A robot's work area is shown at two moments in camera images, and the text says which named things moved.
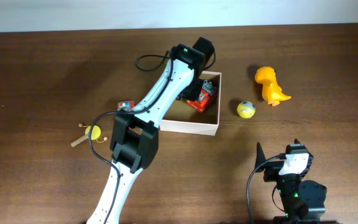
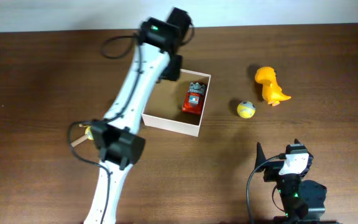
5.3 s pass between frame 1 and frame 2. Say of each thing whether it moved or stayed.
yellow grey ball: stayed
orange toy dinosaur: stayed
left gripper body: moved
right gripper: stayed
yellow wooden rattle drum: stayed
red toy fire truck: moved
